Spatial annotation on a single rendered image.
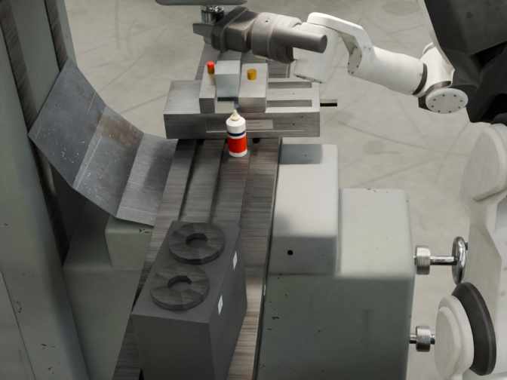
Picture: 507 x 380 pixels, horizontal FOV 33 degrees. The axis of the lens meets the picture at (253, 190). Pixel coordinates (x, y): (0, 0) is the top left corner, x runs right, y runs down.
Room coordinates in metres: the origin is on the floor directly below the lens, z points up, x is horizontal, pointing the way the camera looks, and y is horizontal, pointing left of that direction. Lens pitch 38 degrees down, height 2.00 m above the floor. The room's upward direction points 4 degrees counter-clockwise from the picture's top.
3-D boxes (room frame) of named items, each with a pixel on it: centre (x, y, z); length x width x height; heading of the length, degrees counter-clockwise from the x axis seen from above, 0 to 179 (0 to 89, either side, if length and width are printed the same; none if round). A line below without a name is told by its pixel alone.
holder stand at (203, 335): (0.99, 0.11, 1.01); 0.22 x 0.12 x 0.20; 166
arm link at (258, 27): (1.50, -0.02, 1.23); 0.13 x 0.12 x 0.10; 148
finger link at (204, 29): (1.52, 0.07, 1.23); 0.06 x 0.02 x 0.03; 58
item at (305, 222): (1.55, 0.06, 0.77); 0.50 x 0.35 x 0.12; 83
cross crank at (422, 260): (1.48, -0.44, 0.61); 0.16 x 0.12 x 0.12; 83
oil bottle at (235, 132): (1.55, 0.03, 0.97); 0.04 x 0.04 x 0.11
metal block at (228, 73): (1.68, 0.04, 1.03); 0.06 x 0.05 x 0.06; 175
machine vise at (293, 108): (1.68, 0.01, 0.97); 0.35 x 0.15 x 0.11; 85
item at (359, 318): (1.54, 0.03, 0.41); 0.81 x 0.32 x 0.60; 83
